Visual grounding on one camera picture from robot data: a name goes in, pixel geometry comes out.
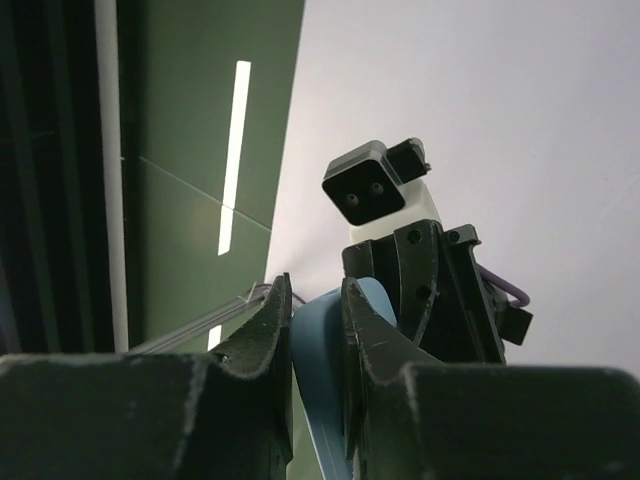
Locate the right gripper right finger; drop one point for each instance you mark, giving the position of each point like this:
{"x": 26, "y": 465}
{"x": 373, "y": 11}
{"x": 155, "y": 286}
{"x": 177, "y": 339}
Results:
{"x": 408, "y": 415}

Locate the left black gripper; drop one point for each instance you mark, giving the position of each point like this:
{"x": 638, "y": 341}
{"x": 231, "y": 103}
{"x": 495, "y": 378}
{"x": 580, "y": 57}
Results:
{"x": 430, "y": 276}

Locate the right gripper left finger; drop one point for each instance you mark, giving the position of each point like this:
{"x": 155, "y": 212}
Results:
{"x": 221, "y": 414}

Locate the phone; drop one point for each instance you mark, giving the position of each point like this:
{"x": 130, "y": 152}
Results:
{"x": 316, "y": 344}

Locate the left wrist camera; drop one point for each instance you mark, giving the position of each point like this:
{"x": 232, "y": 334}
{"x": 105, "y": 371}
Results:
{"x": 379, "y": 189}

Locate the ceiling aluminium frame bar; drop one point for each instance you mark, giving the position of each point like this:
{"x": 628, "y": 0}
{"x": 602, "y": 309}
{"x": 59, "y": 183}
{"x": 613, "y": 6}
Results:
{"x": 185, "y": 333}

